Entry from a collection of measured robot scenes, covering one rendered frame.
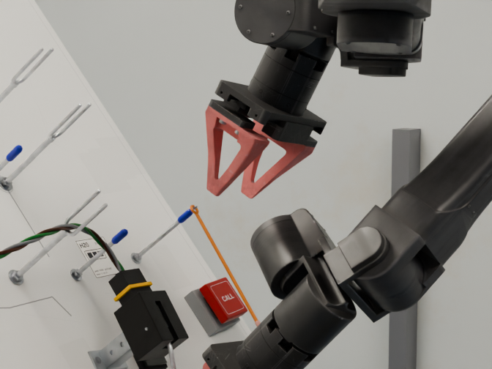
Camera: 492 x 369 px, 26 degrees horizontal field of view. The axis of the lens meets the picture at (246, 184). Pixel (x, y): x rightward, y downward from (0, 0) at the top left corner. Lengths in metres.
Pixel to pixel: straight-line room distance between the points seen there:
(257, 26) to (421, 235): 0.23
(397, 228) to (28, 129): 0.51
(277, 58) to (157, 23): 1.68
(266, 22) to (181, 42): 1.69
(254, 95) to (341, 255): 0.17
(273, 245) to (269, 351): 0.10
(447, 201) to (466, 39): 1.28
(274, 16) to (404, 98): 1.38
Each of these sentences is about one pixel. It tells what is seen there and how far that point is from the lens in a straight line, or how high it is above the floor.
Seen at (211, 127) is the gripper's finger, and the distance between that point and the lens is 0.98.
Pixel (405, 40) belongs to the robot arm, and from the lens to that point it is 0.56.
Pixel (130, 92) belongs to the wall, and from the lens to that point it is 2.69.
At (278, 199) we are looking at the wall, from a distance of 2.43.
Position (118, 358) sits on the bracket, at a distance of 1.09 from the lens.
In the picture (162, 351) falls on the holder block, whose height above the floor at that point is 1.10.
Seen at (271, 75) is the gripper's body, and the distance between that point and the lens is 0.96.
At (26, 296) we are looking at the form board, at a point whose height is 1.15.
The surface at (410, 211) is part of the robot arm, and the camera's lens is 0.94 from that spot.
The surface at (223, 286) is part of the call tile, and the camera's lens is 1.28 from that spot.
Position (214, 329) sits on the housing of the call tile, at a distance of 1.25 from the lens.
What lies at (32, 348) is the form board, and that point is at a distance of 1.06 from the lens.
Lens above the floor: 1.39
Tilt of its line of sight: 7 degrees down
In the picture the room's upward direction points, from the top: straight up
